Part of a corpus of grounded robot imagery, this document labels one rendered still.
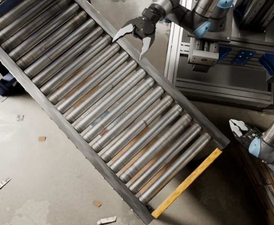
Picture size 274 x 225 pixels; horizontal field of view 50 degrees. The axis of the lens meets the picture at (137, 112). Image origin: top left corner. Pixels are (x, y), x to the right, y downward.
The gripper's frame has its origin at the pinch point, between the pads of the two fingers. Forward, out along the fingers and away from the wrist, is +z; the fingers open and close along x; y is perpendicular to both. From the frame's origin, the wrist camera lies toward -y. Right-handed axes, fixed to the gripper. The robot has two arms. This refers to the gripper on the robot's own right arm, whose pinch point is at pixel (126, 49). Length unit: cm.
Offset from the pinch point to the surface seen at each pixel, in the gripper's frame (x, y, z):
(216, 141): -54, 37, -3
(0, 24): 69, 54, 9
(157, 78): -13.9, 42.1, -12.9
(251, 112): -86, 113, -61
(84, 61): 21, 48, 1
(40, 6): 59, 52, -11
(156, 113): -23.4, 40.9, 2.1
